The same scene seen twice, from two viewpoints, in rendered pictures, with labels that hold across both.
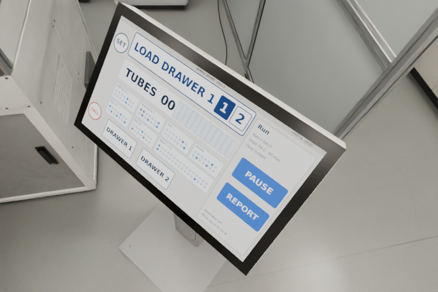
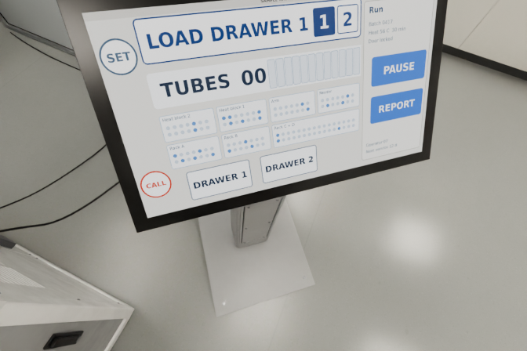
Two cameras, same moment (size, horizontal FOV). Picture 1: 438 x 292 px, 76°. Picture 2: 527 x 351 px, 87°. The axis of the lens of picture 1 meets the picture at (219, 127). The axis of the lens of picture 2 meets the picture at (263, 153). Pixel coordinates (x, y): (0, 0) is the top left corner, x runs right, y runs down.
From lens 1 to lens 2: 0.39 m
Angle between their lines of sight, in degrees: 28
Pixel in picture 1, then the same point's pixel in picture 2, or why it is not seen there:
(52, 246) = not seen: outside the picture
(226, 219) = (390, 132)
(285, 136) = not seen: outside the picture
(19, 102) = not seen: outside the picture
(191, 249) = (267, 245)
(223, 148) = (349, 67)
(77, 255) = not seen: outside the picture
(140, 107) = (220, 116)
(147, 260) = (248, 292)
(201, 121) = (308, 61)
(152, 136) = (263, 133)
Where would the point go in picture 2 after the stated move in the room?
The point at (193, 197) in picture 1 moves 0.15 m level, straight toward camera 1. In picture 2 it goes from (349, 146) to (435, 200)
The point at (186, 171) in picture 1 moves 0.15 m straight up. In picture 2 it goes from (325, 130) to (363, 52)
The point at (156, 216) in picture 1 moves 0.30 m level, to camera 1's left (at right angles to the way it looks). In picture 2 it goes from (213, 259) to (158, 315)
